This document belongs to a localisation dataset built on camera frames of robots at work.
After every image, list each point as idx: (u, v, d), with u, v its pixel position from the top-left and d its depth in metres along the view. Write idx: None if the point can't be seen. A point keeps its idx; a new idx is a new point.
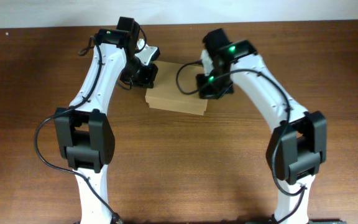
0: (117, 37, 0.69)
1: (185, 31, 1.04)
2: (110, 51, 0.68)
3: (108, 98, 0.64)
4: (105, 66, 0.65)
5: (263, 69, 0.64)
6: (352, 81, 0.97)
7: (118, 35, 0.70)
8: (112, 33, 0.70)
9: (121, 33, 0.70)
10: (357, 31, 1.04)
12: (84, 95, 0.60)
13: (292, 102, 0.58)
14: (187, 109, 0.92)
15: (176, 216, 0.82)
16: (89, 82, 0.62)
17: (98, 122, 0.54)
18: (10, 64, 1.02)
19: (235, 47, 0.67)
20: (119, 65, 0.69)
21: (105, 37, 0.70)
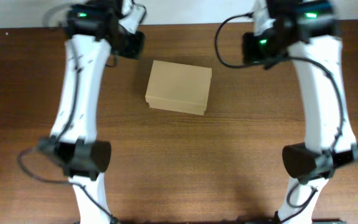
0: (96, 17, 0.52)
1: (186, 30, 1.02)
2: (87, 48, 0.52)
3: (93, 113, 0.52)
4: (84, 70, 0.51)
5: (339, 65, 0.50)
6: (356, 79, 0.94)
7: (96, 14, 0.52)
8: (87, 14, 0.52)
9: (100, 12, 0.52)
10: None
12: (66, 118, 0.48)
13: (345, 126, 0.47)
14: (188, 109, 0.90)
15: (176, 215, 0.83)
16: (67, 97, 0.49)
17: (84, 152, 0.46)
18: (7, 63, 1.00)
19: (316, 14, 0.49)
20: (100, 63, 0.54)
21: (78, 22, 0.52)
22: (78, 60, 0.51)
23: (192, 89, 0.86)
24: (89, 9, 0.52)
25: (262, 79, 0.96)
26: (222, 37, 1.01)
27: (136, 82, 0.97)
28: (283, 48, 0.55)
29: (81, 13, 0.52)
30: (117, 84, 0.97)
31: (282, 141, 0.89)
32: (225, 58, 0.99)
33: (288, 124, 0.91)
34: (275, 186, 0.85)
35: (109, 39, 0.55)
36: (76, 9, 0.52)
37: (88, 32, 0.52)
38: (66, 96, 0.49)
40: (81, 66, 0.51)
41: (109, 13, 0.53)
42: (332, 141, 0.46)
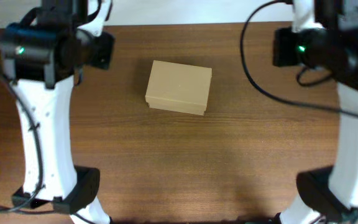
0: (40, 44, 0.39)
1: (186, 30, 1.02)
2: (37, 96, 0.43)
3: (66, 160, 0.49)
4: (40, 127, 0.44)
5: None
6: None
7: (40, 39, 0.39)
8: (28, 43, 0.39)
9: (45, 36, 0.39)
10: None
12: (35, 178, 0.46)
13: None
14: (188, 109, 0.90)
15: (176, 215, 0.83)
16: (32, 156, 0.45)
17: (64, 208, 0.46)
18: None
19: None
20: (61, 107, 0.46)
21: (18, 56, 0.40)
22: (30, 116, 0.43)
23: (192, 89, 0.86)
24: (32, 34, 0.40)
25: (261, 79, 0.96)
26: (222, 37, 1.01)
27: (136, 82, 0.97)
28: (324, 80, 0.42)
29: (20, 46, 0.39)
30: (116, 84, 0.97)
31: (282, 141, 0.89)
32: (225, 58, 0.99)
33: (288, 124, 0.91)
34: (275, 186, 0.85)
35: (61, 68, 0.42)
36: (15, 37, 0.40)
37: (36, 67, 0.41)
38: (28, 157, 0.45)
40: (36, 122, 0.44)
41: (59, 35, 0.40)
42: None
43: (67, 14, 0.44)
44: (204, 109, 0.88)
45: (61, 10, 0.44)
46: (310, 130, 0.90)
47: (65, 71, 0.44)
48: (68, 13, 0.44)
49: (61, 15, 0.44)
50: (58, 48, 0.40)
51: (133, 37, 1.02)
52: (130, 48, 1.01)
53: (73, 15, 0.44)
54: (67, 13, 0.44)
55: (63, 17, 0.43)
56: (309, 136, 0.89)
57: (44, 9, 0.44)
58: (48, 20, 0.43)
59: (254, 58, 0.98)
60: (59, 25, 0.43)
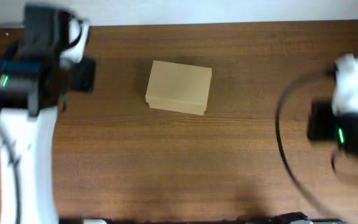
0: (23, 76, 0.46)
1: (186, 30, 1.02)
2: (18, 130, 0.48)
3: (46, 194, 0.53)
4: (20, 162, 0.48)
5: None
6: None
7: (23, 72, 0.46)
8: (11, 75, 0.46)
9: (27, 70, 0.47)
10: None
12: (13, 215, 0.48)
13: None
14: (187, 109, 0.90)
15: (176, 215, 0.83)
16: (10, 195, 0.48)
17: None
18: None
19: None
20: (42, 140, 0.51)
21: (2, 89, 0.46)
22: (11, 149, 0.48)
23: (192, 90, 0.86)
24: (13, 67, 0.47)
25: (261, 79, 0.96)
26: (222, 38, 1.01)
27: (136, 82, 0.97)
28: None
29: (4, 76, 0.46)
30: (117, 84, 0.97)
31: (283, 141, 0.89)
32: (225, 58, 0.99)
33: (288, 124, 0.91)
34: (275, 186, 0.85)
35: (44, 98, 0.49)
36: None
37: (17, 99, 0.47)
38: (6, 193, 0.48)
40: (17, 157, 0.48)
41: (40, 67, 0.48)
42: None
43: (48, 42, 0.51)
44: (203, 109, 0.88)
45: (43, 36, 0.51)
46: None
47: (49, 102, 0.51)
48: (50, 38, 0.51)
49: (42, 42, 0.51)
50: (44, 79, 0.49)
51: (133, 37, 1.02)
52: (130, 48, 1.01)
53: (56, 41, 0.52)
54: (49, 44, 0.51)
55: (44, 43, 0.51)
56: None
57: (27, 38, 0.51)
58: (32, 43, 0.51)
59: (254, 58, 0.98)
60: (41, 55, 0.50)
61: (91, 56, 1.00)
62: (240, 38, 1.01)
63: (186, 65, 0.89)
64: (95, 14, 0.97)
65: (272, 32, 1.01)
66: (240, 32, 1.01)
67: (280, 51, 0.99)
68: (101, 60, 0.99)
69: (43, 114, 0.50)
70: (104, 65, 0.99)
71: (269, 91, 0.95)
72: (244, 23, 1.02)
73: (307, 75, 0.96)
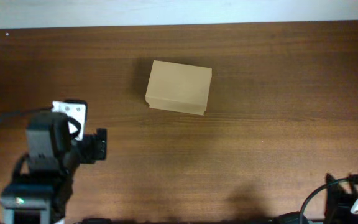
0: (36, 202, 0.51)
1: (186, 30, 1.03)
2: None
3: None
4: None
5: None
6: (353, 81, 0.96)
7: (34, 194, 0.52)
8: (27, 196, 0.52)
9: (38, 192, 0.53)
10: None
12: None
13: None
14: (187, 109, 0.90)
15: (176, 215, 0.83)
16: None
17: None
18: (9, 64, 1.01)
19: None
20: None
21: (18, 207, 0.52)
22: None
23: (192, 90, 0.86)
24: (28, 191, 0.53)
25: (261, 79, 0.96)
26: (221, 38, 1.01)
27: (136, 82, 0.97)
28: None
29: (20, 198, 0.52)
30: (117, 84, 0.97)
31: (282, 141, 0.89)
32: (224, 59, 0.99)
33: (288, 124, 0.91)
34: (275, 186, 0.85)
35: (55, 210, 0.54)
36: (15, 195, 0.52)
37: (31, 211, 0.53)
38: None
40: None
41: (52, 186, 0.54)
42: None
43: (51, 155, 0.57)
44: (203, 109, 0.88)
45: (46, 154, 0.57)
46: (309, 130, 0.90)
47: (59, 210, 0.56)
48: (53, 154, 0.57)
49: (46, 157, 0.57)
50: (55, 196, 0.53)
51: (133, 37, 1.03)
52: (131, 48, 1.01)
53: (57, 155, 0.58)
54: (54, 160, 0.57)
55: (48, 158, 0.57)
56: (309, 136, 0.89)
57: (32, 156, 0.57)
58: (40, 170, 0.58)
59: (254, 58, 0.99)
60: (52, 171, 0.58)
61: (92, 56, 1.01)
62: (240, 39, 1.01)
63: (186, 65, 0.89)
64: (96, 14, 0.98)
65: (271, 33, 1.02)
66: (239, 33, 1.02)
67: (279, 51, 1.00)
68: (102, 61, 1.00)
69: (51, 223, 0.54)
70: (105, 65, 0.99)
71: (269, 91, 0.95)
72: (243, 23, 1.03)
73: (307, 75, 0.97)
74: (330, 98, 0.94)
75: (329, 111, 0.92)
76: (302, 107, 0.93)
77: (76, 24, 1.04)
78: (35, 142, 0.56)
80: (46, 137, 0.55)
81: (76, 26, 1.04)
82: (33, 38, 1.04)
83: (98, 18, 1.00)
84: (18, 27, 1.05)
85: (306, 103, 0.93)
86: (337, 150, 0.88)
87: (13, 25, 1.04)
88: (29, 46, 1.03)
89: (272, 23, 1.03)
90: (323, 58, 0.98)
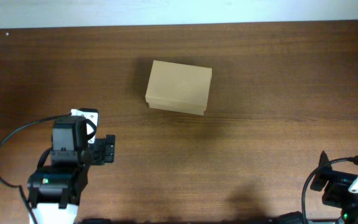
0: (59, 184, 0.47)
1: (186, 30, 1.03)
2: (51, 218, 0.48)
3: None
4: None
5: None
6: (353, 81, 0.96)
7: (59, 176, 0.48)
8: (51, 178, 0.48)
9: (61, 178, 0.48)
10: None
12: None
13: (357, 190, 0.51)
14: (187, 109, 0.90)
15: (176, 215, 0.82)
16: None
17: None
18: (9, 64, 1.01)
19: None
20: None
21: (43, 188, 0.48)
22: None
23: (192, 89, 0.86)
24: (53, 173, 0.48)
25: (262, 79, 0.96)
26: (221, 38, 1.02)
27: (136, 82, 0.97)
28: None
29: (45, 178, 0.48)
30: (117, 84, 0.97)
31: (282, 141, 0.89)
32: (224, 59, 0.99)
33: (288, 124, 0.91)
34: (275, 186, 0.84)
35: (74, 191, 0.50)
36: (40, 176, 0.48)
37: (54, 193, 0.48)
38: None
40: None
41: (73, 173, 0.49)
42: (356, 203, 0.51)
43: (74, 150, 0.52)
44: (203, 109, 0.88)
45: (69, 149, 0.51)
46: (309, 130, 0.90)
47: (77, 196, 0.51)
48: (76, 149, 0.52)
49: (69, 152, 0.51)
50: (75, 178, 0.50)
51: (133, 37, 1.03)
52: (131, 48, 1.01)
53: (80, 150, 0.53)
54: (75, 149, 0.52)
55: (71, 153, 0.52)
56: (309, 136, 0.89)
57: (55, 149, 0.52)
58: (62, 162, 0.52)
59: (254, 58, 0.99)
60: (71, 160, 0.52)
61: (92, 56, 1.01)
62: (240, 39, 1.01)
63: (186, 65, 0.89)
64: (96, 14, 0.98)
65: (271, 33, 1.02)
66: (240, 33, 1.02)
67: (279, 51, 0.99)
68: (102, 61, 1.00)
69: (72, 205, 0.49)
70: (105, 65, 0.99)
71: (269, 91, 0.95)
72: (243, 23, 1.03)
73: (307, 75, 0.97)
74: (331, 98, 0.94)
75: (330, 112, 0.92)
76: (302, 107, 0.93)
77: (76, 24, 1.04)
78: (58, 136, 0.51)
80: (70, 132, 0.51)
81: (76, 26, 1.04)
82: (33, 38, 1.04)
83: (98, 18, 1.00)
84: (18, 26, 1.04)
85: (307, 102, 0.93)
86: (338, 150, 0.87)
87: (14, 25, 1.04)
88: (29, 46, 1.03)
89: (272, 23, 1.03)
90: (323, 58, 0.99)
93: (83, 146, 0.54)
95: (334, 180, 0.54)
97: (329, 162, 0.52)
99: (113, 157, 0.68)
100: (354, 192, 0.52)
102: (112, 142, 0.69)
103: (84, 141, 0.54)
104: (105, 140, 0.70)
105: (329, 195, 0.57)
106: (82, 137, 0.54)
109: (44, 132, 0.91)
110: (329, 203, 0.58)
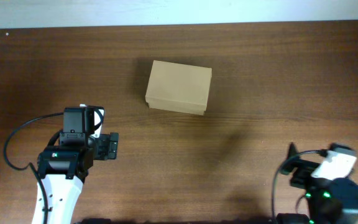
0: (67, 158, 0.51)
1: (186, 30, 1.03)
2: (58, 187, 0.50)
3: None
4: (53, 210, 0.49)
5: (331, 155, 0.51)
6: (353, 81, 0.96)
7: (68, 150, 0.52)
8: (60, 153, 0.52)
9: (69, 152, 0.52)
10: None
12: None
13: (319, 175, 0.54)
14: (187, 109, 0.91)
15: (176, 216, 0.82)
16: None
17: None
18: (10, 64, 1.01)
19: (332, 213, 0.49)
20: (74, 196, 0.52)
21: (53, 162, 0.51)
22: (46, 200, 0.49)
23: (192, 89, 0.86)
24: (62, 149, 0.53)
25: (262, 79, 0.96)
26: (221, 38, 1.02)
27: (136, 82, 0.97)
28: (322, 202, 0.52)
29: (54, 153, 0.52)
30: (117, 84, 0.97)
31: (282, 141, 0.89)
32: (224, 59, 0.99)
33: (288, 124, 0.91)
34: (275, 186, 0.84)
35: (80, 167, 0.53)
36: (50, 151, 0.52)
37: (62, 167, 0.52)
38: None
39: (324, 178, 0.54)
40: (50, 205, 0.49)
41: (80, 150, 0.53)
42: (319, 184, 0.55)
43: (82, 132, 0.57)
44: (204, 109, 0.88)
45: (78, 130, 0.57)
46: (309, 130, 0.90)
47: (82, 172, 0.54)
48: (84, 131, 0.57)
49: (78, 133, 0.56)
50: (82, 154, 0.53)
51: (134, 37, 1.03)
52: (131, 48, 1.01)
53: (87, 134, 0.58)
54: (82, 132, 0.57)
55: (79, 135, 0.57)
56: (309, 136, 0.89)
57: (64, 130, 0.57)
58: (69, 144, 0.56)
59: (254, 58, 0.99)
60: (79, 142, 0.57)
61: (91, 56, 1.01)
62: (240, 39, 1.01)
63: (184, 65, 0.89)
64: (95, 14, 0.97)
65: (271, 33, 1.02)
66: (239, 33, 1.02)
67: (279, 51, 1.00)
68: (102, 61, 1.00)
69: (78, 178, 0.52)
70: (105, 65, 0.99)
71: (269, 91, 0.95)
72: (243, 23, 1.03)
73: (307, 74, 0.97)
74: (331, 97, 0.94)
75: (330, 111, 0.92)
76: (302, 107, 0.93)
77: (76, 24, 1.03)
78: (68, 119, 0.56)
80: (80, 115, 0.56)
81: (76, 26, 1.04)
82: (33, 38, 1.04)
83: (98, 17, 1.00)
84: (18, 26, 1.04)
85: (306, 102, 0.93)
86: None
87: (14, 25, 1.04)
88: (30, 46, 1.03)
89: (272, 23, 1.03)
90: (324, 58, 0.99)
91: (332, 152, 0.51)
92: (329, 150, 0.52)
93: (90, 131, 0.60)
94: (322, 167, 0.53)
95: (301, 167, 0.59)
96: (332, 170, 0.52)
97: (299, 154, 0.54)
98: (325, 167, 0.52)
99: (115, 154, 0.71)
100: (316, 178, 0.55)
102: (115, 139, 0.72)
103: (91, 127, 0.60)
104: (109, 137, 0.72)
105: (297, 179, 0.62)
106: (89, 122, 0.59)
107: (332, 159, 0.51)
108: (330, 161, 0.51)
109: (44, 132, 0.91)
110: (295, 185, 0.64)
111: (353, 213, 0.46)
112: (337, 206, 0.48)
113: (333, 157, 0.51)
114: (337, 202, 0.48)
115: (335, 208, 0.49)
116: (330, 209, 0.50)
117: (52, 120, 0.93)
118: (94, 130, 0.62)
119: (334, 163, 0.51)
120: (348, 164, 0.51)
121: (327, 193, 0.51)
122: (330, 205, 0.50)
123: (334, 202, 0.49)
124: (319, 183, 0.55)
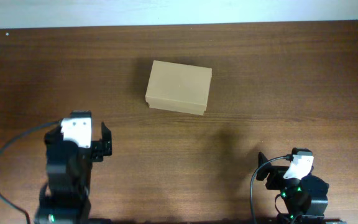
0: (66, 219, 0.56)
1: (186, 30, 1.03)
2: None
3: None
4: None
5: (295, 158, 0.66)
6: (353, 81, 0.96)
7: (65, 213, 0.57)
8: (58, 216, 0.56)
9: (68, 213, 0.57)
10: None
12: None
13: (289, 177, 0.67)
14: (187, 109, 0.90)
15: (176, 216, 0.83)
16: None
17: None
18: (9, 64, 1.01)
19: (304, 203, 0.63)
20: None
21: None
22: None
23: (192, 89, 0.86)
24: (56, 211, 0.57)
25: (261, 79, 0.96)
26: (221, 38, 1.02)
27: (136, 82, 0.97)
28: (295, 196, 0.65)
29: (51, 216, 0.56)
30: (116, 84, 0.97)
31: (283, 141, 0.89)
32: (224, 58, 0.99)
33: (288, 124, 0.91)
34: None
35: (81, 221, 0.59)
36: (45, 214, 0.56)
37: None
38: None
39: (294, 179, 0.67)
40: None
41: (78, 208, 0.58)
42: (291, 184, 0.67)
43: (74, 184, 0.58)
44: (203, 109, 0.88)
45: (67, 184, 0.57)
46: (309, 130, 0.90)
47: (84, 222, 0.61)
48: (74, 183, 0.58)
49: (68, 186, 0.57)
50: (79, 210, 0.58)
51: (133, 37, 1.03)
52: (131, 48, 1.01)
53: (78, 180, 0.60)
54: (73, 184, 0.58)
55: (69, 187, 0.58)
56: (309, 136, 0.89)
57: (54, 186, 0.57)
58: (63, 198, 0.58)
59: (254, 58, 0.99)
60: (71, 193, 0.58)
61: (91, 56, 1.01)
62: (240, 38, 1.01)
63: (184, 65, 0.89)
64: (96, 14, 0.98)
65: (271, 33, 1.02)
66: (239, 32, 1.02)
67: (279, 51, 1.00)
68: (102, 60, 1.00)
69: None
70: (105, 65, 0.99)
71: (269, 91, 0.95)
72: (243, 23, 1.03)
73: (307, 74, 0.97)
74: (331, 97, 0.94)
75: (329, 111, 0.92)
76: (301, 107, 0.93)
77: (76, 24, 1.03)
78: (54, 175, 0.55)
80: (64, 171, 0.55)
81: (76, 26, 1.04)
82: (33, 38, 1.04)
83: (98, 17, 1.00)
84: (18, 26, 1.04)
85: (306, 102, 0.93)
86: (337, 150, 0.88)
87: (14, 25, 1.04)
88: (29, 46, 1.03)
89: (272, 23, 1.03)
90: (324, 58, 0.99)
91: (296, 156, 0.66)
92: (294, 155, 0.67)
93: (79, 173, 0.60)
94: (290, 168, 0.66)
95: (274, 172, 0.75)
96: (298, 171, 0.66)
97: (276, 157, 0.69)
98: (293, 168, 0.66)
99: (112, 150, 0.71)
100: (287, 178, 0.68)
102: (107, 138, 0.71)
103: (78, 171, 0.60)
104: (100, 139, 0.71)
105: (272, 183, 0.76)
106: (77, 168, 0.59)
107: (298, 161, 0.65)
108: (296, 163, 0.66)
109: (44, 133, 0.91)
110: (271, 187, 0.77)
111: (319, 202, 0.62)
112: (306, 197, 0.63)
113: (298, 158, 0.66)
114: (305, 195, 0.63)
115: (306, 200, 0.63)
116: (303, 201, 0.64)
117: (52, 120, 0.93)
118: (82, 168, 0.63)
119: (299, 165, 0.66)
120: (309, 164, 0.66)
121: (299, 187, 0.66)
122: (302, 197, 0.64)
123: (304, 194, 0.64)
124: (290, 183, 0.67)
